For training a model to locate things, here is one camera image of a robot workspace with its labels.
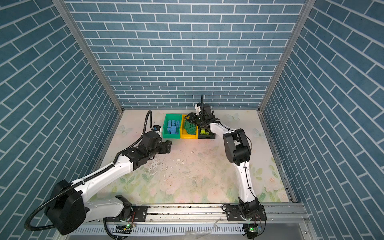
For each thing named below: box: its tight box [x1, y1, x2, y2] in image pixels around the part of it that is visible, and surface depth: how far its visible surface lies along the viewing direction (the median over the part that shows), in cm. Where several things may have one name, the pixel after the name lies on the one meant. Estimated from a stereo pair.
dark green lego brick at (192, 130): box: [187, 126, 197, 135], surface depth 105 cm
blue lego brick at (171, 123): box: [167, 119, 176, 128], surface depth 110 cm
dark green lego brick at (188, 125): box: [184, 120, 194, 129], surface depth 107 cm
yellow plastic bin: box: [180, 114, 198, 139], surface depth 102 cm
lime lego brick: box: [200, 128, 210, 135], surface depth 104 cm
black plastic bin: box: [198, 125, 216, 140], surface depth 101 cm
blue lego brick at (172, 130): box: [167, 125, 179, 135], surface depth 104 cm
